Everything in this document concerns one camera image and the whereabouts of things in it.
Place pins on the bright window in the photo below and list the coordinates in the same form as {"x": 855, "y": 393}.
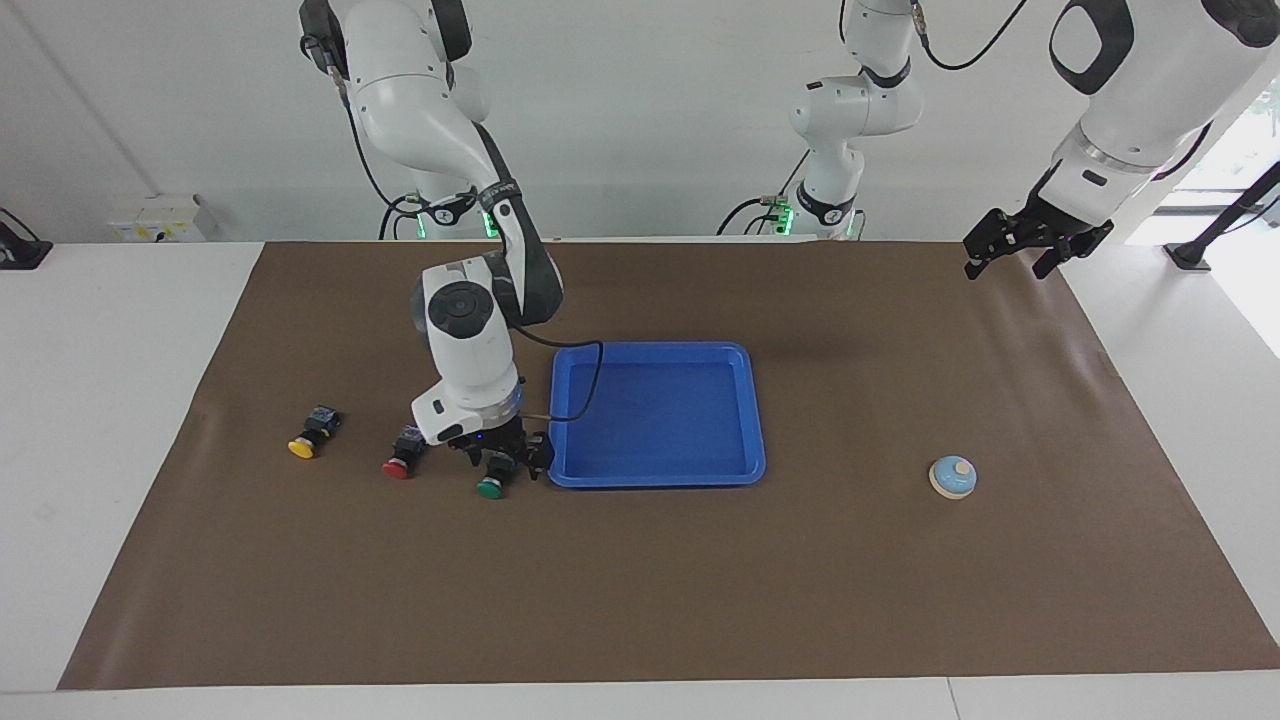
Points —
{"x": 1245, "y": 140}

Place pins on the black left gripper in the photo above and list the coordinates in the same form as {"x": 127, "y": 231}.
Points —
{"x": 1050, "y": 228}

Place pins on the light blue call bell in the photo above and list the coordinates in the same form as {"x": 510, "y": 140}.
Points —
{"x": 954, "y": 480}

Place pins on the green push button switch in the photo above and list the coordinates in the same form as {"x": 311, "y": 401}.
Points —
{"x": 492, "y": 487}

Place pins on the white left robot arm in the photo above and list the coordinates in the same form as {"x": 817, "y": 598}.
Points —
{"x": 1135, "y": 110}

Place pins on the black clamp mount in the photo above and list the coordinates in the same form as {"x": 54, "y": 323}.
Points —
{"x": 22, "y": 250}

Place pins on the blue plastic tray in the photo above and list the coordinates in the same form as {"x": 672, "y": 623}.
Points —
{"x": 660, "y": 430}

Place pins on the brown table mat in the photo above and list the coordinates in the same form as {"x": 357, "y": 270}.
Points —
{"x": 500, "y": 590}

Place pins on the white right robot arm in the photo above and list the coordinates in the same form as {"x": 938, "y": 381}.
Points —
{"x": 465, "y": 350}

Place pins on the black camera stand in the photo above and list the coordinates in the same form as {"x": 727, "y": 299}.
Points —
{"x": 1215, "y": 232}

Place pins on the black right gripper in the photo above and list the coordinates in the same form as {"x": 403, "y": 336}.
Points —
{"x": 495, "y": 438}

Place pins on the yellow push button switch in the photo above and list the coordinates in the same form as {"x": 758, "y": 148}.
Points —
{"x": 305, "y": 446}

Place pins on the red push button switch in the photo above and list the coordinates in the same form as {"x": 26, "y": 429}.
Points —
{"x": 400, "y": 462}

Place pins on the white wall electrical box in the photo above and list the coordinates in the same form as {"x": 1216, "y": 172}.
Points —
{"x": 155, "y": 220}

